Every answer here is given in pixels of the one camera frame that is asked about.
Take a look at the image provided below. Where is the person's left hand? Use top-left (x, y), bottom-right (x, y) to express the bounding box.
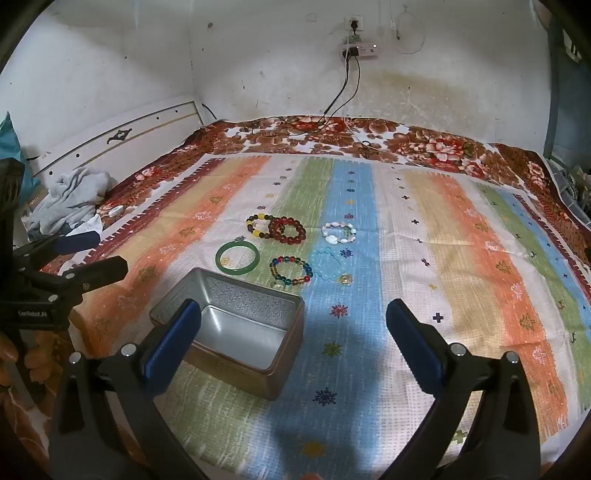
top-left (0, 332), bottom-right (20, 389)

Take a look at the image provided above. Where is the white wire loop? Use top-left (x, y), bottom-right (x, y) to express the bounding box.
top-left (394, 4), bottom-right (426, 54)

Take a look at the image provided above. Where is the white power strip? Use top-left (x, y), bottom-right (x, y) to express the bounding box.
top-left (342, 42), bottom-right (382, 60)

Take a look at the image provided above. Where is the dark and yellow beaded bracelet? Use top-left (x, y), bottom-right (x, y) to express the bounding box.
top-left (246, 212), bottom-right (280, 241)

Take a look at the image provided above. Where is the teal bag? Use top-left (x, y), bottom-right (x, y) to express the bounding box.
top-left (0, 112), bottom-right (42, 195)

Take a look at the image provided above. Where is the pale clutter bundle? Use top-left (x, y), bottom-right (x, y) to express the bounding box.
top-left (560, 164), bottom-right (591, 209)

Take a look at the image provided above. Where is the multicoloured glass bead bracelet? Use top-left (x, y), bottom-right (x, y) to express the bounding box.
top-left (269, 256), bottom-right (315, 291)

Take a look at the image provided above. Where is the white bed headboard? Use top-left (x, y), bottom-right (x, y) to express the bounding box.
top-left (21, 97), bottom-right (204, 185)

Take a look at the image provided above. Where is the green jade bangle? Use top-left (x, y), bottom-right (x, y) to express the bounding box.
top-left (215, 240), bottom-right (260, 276)

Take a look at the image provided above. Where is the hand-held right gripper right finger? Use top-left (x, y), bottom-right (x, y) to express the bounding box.
top-left (385, 299), bottom-right (543, 480)

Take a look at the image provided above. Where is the white shell bracelet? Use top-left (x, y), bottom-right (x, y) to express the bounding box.
top-left (322, 222), bottom-right (357, 245)

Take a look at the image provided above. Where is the grey crumpled clothing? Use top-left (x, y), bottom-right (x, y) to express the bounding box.
top-left (28, 167), bottom-right (114, 241)

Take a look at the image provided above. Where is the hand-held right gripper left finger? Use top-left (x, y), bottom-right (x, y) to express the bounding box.
top-left (48, 298), bottom-right (208, 480)

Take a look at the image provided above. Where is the striped pastel mat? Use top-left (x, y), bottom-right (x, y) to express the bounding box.
top-left (41, 154), bottom-right (591, 468)

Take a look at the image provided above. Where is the light blue beaded bracelet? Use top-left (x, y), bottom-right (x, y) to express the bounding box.
top-left (310, 248), bottom-right (354, 284)

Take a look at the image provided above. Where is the red beaded bracelet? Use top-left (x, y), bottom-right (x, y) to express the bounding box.
top-left (268, 215), bottom-right (308, 244)

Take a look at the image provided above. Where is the red floral blanket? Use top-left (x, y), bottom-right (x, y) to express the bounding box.
top-left (0, 115), bottom-right (591, 480)

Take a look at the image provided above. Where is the silver metal tin box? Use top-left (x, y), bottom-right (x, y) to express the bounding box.
top-left (149, 267), bottom-right (305, 401)

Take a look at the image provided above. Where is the black power cable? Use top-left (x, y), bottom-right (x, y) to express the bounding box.
top-left (252, 58), bottom-right (362, 137)
top-left (318, 58), bottom-right (352, 121)

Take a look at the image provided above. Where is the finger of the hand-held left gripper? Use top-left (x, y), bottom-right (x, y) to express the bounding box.
top-left (14, 229), bottom-right (102, 274)
top-left (32, 255), bottom-right (129, 296)

